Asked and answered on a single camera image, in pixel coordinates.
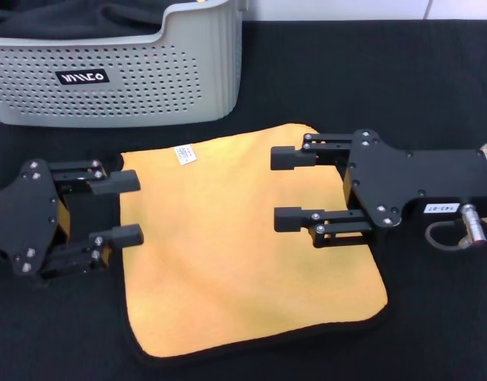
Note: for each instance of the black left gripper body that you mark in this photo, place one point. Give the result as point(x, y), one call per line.
point(24, 218)

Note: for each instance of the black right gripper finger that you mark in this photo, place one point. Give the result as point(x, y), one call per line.
point(283, 158)
point(288, 220)

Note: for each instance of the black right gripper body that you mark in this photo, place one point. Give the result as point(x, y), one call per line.
point(406, 178)

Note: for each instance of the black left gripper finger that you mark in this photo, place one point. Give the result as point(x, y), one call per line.
point(120, 180)
point(126, 236)

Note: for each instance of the yellow towel with black trim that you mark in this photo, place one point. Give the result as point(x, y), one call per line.
point(227, 258)

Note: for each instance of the grey perforated plastic storage box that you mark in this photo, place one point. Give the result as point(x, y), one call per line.
point(155, 83)

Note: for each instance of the black tablecloth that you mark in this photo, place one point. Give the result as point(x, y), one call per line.
point(426, 317)

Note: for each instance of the black cloth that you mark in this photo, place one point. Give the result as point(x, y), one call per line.
point(68, 20)

